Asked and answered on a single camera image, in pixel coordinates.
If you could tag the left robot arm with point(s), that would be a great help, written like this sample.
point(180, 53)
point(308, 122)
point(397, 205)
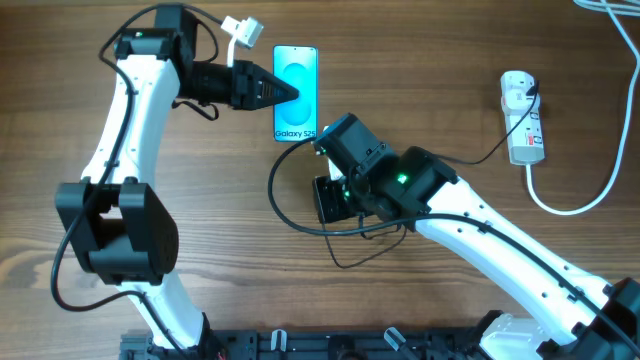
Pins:
point(114, 222)

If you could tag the blue Galaxy S25 smartphone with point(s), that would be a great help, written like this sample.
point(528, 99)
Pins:
point(298, 66)

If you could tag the white USB charger adapter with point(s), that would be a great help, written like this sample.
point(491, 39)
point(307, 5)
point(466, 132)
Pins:
point(516, 100)

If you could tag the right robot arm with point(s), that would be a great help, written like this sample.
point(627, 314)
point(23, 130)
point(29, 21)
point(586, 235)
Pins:
point(572, 314)

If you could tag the white power strip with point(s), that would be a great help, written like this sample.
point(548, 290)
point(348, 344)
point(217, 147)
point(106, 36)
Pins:
point(524, 131)

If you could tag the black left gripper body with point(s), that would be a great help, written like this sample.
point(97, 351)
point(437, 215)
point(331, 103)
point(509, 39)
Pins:
point(217, 84)

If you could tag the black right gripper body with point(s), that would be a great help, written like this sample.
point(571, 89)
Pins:
point(343, 198)

